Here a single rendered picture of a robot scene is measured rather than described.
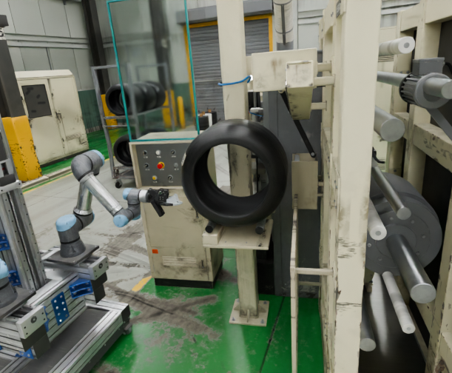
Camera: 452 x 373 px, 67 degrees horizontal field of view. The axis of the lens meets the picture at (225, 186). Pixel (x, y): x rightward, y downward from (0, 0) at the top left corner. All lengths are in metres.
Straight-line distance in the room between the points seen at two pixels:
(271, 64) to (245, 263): 1.44
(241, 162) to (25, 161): 5.70
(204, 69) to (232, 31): 9.56
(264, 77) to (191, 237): 1.68
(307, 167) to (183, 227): 1.18
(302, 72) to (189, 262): 1.98
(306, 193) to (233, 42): 0.95
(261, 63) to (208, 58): 10.14
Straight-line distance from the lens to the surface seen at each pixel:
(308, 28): 10.79
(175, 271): 2.99
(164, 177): 2.70
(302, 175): 2.05
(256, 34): 11.06
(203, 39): 11.61
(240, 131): 1.73
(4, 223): 2.16
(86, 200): 2.31
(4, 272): 1.88
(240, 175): 2.15
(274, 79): 1.41
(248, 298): 2.58
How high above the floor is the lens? 1.73
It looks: 19 degrees down
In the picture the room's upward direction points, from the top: 5 degrees counter-clockwise
